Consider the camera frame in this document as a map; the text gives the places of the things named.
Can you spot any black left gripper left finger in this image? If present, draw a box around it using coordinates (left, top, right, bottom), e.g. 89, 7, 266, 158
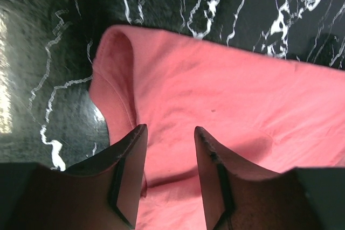
66, 124, 148, 229

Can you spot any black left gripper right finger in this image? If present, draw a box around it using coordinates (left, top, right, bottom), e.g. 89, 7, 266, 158
194, 127, 270, 229

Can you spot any pink t shirt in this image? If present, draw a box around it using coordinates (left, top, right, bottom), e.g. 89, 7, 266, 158
89, 25, 344, 229

